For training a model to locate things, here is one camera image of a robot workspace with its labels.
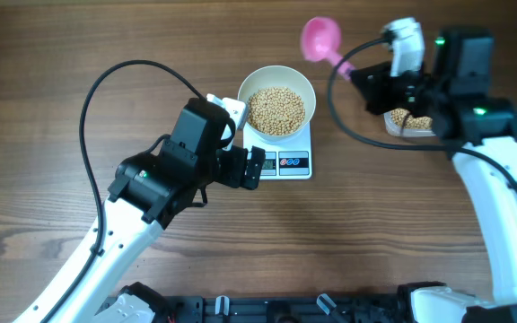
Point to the white digital kitchen scale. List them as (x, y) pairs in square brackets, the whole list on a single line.
[(286, 159)]

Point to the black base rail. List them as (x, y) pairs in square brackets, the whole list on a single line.
[(379, 308)]

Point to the soybeans in bowl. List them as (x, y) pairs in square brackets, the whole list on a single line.
[(276, 111)]

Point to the soybeans pile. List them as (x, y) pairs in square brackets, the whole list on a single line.
[(403, 119)]

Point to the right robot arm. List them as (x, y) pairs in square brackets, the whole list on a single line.
[(479, 135)]

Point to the white bowl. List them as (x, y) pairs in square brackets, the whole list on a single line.
[(280, 76)]

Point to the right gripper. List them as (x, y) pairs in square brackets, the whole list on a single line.
[(375, 91)]

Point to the clear plastic container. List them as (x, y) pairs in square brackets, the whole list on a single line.
[(395, 130)]

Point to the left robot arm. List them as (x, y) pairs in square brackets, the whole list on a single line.
[(148, 190)]

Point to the pink plastic measuring scoop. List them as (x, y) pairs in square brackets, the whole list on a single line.
[(320, 40)]

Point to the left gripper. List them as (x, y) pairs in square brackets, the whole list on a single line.
[(235, 177)]

